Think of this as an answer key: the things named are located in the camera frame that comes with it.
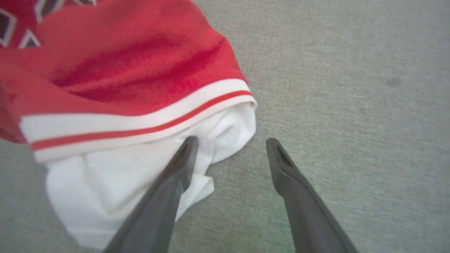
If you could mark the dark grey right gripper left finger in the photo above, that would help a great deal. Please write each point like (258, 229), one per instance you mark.
(154, 214)

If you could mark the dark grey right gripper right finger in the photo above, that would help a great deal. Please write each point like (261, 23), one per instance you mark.
(306, 218)

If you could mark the red and white basketball jersey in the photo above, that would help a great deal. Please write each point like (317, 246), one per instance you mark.
(123, 70)

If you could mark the grey fabric sofa cushion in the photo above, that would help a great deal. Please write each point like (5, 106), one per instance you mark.
(351, 105)

